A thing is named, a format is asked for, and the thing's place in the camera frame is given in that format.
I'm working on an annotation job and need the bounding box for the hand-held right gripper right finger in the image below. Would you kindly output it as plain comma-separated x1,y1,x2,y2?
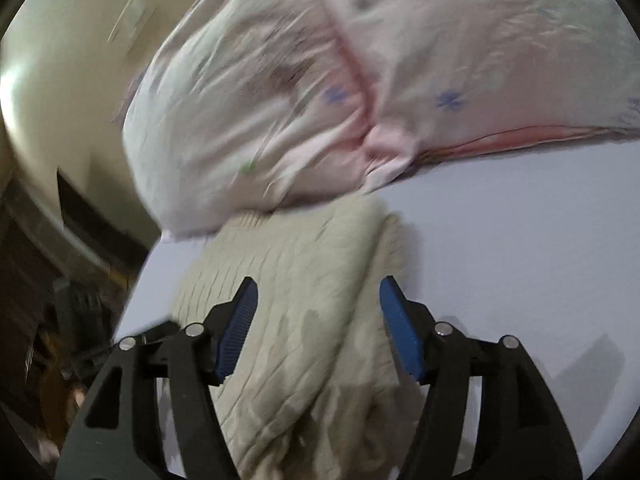
378,275,584,480

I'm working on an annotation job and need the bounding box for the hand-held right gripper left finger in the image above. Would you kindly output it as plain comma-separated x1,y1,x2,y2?
54,276,259,480

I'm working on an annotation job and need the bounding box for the cream knitted sweater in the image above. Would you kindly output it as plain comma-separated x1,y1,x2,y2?
170,196,426,480

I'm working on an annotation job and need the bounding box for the dark wooden furniture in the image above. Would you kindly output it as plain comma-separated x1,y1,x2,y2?
0,170,161,476

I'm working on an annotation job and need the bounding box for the pink floral quilt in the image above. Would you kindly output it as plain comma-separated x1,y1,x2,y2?
121,0,640,239

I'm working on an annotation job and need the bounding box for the white wall switch plate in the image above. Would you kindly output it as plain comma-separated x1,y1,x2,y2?
107,0,153,46

